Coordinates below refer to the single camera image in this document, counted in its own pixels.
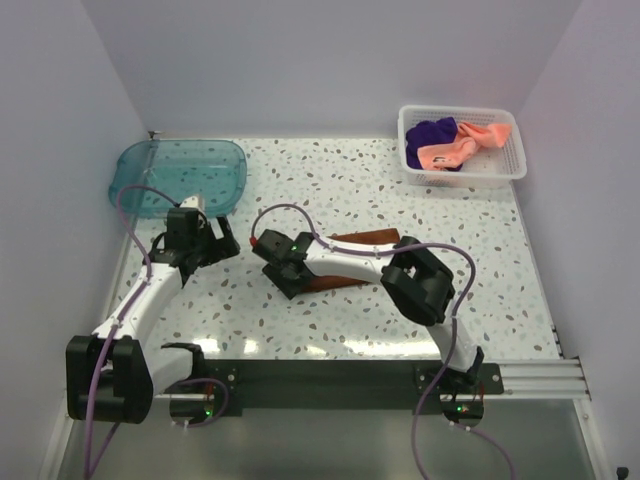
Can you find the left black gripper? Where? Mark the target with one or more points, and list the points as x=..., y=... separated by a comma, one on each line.
x=221, y=248

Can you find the aluminium frame rail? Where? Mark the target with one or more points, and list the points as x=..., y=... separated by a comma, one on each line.
x=529, y=380

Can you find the brown towel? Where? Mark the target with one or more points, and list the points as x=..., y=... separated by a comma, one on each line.
x=365, y=240

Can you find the white plastic basket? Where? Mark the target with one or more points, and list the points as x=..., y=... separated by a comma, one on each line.
x=489, y=168

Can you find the purple towel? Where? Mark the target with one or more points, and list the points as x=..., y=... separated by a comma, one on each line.
x=425, y=145

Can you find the pink towel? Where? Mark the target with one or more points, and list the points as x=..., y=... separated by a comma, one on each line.
x=472, y=138

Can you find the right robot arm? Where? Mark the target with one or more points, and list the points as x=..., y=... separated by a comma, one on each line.
x=419, y=284

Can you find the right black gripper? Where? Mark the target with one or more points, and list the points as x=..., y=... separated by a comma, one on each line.
x=289, y=288

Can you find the blue transparent plastic tray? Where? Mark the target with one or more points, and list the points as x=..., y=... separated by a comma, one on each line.
x=216, y=170

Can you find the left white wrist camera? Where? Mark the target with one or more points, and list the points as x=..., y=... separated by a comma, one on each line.
x=192, y=204

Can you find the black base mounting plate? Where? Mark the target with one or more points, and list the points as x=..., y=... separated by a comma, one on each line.
x=305, y=384

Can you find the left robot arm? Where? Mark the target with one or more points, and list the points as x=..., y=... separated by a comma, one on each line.
x=113, y=374

